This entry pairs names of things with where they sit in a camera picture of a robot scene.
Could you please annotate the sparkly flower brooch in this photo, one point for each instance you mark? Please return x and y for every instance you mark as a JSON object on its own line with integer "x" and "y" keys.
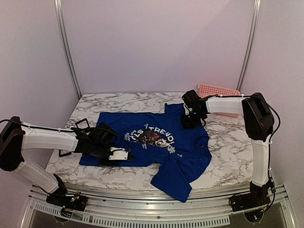
{"x": 171, "y": 149}

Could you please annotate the black display box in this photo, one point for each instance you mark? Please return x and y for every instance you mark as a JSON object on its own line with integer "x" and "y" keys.
{"x": 82, "y": 124}
{"x": 63, "y": 153}

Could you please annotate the aluminium frame post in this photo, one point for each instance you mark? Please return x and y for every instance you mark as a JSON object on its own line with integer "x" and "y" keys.
{"x": 66, "y": 48}
{"x": 250, "y": 44}

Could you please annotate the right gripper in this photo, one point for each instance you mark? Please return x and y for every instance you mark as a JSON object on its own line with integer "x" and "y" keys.
{"x": 190, "y": 121}

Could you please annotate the pink plastic basket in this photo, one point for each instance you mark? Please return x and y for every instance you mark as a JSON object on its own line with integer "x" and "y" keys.
{"x": 217, "y": 100}

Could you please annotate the near black display box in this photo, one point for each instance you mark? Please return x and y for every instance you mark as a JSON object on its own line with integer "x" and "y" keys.
{"x": 63, "y": 153}

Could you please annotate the far black display box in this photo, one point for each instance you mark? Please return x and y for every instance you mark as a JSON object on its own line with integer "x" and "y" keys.
{"x": 82, "y": 124}

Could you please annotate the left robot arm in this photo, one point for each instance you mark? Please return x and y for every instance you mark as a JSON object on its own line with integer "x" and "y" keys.
{"x": 17, "y": 136}

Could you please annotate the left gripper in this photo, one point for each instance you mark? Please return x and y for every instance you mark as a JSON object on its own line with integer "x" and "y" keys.
{"x": 101, "y": 163}

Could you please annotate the blue printed t-shirt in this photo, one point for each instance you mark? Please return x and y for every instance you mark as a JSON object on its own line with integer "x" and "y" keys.
{"x": 150, "y": 134}

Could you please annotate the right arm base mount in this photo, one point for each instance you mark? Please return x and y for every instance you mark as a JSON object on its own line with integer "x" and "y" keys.
{"x": 251, "y": 199}

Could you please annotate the aluminium front rail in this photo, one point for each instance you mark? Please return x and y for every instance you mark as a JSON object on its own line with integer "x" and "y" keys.
{"x": 113, "y": 208}

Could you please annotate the right aluminium frame post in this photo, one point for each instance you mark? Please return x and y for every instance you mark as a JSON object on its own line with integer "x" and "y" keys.
{"x": 250, "y": 44}

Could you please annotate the left aluminium frame post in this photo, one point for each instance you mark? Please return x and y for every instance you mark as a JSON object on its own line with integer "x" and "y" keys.
{"x": 66, "y": 48}

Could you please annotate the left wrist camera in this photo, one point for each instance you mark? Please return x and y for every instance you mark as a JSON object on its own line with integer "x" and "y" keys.
{"x": 120, "y": 154}

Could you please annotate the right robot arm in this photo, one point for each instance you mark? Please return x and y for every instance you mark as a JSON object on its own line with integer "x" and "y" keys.
{"x": 259, "y": 118}

